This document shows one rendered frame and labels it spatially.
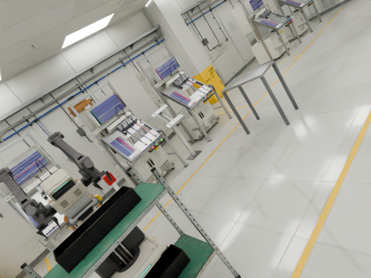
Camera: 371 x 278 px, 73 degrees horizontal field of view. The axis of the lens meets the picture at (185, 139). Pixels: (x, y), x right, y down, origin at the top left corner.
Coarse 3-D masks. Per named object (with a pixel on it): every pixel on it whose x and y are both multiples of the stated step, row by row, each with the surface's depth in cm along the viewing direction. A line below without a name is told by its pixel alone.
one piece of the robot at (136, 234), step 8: (64, 216) 237; (72, 232) 237; (136, 232) 251; (128, 240) 246; (136, 240) 251; (120, 248) 238; (128, 248) 245; (136, 248) 248; (112, 256) 237; (120, 256) 236; (128, 256) 241; (104, 264) 233; (112, 264) 230; (120, 264) 243; (96, 272) 230; (104, 272) 232; (112, 272) 236
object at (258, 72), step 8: (264, 64) 352; (272, 64) 338; (248, 72) 368; (256, 72) 340; (264, 72) 322; (232, 80) 390; (240, 80) 358; (248, 80) 331; (264, 80) 319; (280, 80) 350; (224, 88) 375; (232, 88) 354; (240, 88) 396; (288, 88) 354; (224, 96) 370; (272, 96) 326; (288, 96) 358; (232, 104) 375; (248, 104) 406; (296, 104) 362; (256, 112) 411; (280, 112) 333; (240, 120) 382
